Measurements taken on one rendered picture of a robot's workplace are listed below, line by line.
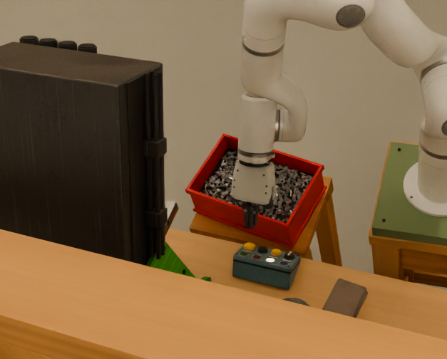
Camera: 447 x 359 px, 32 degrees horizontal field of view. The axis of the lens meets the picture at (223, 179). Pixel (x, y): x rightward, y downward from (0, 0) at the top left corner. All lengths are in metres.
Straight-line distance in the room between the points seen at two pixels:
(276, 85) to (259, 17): 0.20
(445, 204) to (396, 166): 0.18
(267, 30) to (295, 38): 2.20
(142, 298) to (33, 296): 0.11
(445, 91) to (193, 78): 2.14
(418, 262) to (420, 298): 0.27
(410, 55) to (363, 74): 1.92
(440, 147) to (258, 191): 0.44
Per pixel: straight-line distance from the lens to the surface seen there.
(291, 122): 1.78
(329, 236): 2.37
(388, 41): 1.61
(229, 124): 3.46
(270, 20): 1.56
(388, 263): 2.13
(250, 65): 1.65
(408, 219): 2.01
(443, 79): 1.73
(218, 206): 2.09
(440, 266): 2.13
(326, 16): 1.48
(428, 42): 1.66
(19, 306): 0.78
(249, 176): 1.85
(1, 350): 0.91
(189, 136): 3.46
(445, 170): 1.92
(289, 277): 1.88
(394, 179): 2.08
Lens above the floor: 2.56
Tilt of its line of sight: 52 degrees down
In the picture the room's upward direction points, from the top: 18 degrees counter-clockwise
